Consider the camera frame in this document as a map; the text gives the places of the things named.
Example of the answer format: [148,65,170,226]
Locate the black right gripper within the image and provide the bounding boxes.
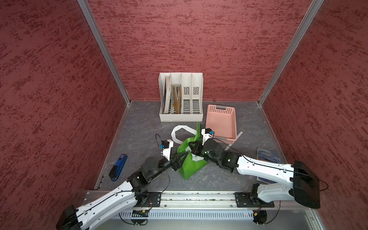
[188,141,220,165]

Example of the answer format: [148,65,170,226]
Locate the green insulated delivery bag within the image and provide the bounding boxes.
[171,123,208,180]

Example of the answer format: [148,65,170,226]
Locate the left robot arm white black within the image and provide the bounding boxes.
[56,152,188,230]

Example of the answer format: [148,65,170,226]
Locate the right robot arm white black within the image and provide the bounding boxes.
[189,139,321,209]

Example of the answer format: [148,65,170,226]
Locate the pink perforated plastic basket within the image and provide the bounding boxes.
[206,104,237,144]

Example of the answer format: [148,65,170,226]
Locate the white paper strip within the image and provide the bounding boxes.
[225,131,243,151]

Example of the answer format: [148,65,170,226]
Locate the white magazine file organizer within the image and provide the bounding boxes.
[158,72,204,122]

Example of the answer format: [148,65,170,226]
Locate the books in file organizer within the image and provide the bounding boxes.
[159,72,182,114]

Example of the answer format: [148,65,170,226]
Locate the blue stapler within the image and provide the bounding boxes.
[109,154,127,182]

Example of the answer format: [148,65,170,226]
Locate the blue paperback book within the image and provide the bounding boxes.
[256,148,282,184]

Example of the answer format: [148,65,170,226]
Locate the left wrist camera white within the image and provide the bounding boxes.
[160,140,173,161]

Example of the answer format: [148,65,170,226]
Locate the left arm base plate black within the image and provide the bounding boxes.
[135,191,162,208]

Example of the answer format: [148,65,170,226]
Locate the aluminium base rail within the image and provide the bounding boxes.
[81,189,315,210]

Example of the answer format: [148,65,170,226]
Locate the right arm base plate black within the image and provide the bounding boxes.
[234,192,275,209]

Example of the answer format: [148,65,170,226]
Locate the left aluminium corner post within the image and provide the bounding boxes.
[77,0,131,106]

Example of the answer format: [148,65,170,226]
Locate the aluminium corner post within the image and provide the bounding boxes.
[77,0,131,106]
[258,0,324,107]

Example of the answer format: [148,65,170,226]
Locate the right aluminium corner post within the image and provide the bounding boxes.
[258,0,324,107]

